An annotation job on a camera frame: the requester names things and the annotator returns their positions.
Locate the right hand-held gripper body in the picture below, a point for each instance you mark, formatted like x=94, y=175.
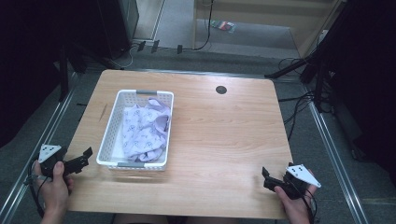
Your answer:
x=297, y=180

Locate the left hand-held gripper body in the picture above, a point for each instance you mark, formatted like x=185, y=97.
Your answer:
x=49, y=153

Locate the white perforated plastic basket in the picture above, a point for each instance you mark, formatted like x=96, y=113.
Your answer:
x=107, y=137

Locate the lavender printed garment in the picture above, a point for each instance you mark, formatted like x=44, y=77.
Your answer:
x=143, y=130

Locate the person's right hand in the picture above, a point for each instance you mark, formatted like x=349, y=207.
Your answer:
x=294, y=208

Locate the person's left hand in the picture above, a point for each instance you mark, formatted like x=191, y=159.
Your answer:
x=56, y=189

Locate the dark round table grommet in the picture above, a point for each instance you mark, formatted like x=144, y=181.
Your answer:
x=221, y=90

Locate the black curtain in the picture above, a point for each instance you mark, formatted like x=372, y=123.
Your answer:
x=367, y=77
x=31, y=56

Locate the black stand legs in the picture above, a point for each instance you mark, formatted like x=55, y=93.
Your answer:
x=289, y=67

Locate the black cabinet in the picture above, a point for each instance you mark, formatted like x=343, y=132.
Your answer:
x=116, y=25

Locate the colourful packet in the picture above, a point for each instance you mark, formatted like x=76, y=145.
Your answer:
x=223, y=25

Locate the light wooden shelf unit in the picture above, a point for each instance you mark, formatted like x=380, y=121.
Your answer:
x=249, y=15

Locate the metal floor rail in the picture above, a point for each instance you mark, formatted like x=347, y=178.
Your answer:
x=336, y=155
x=37, y=137

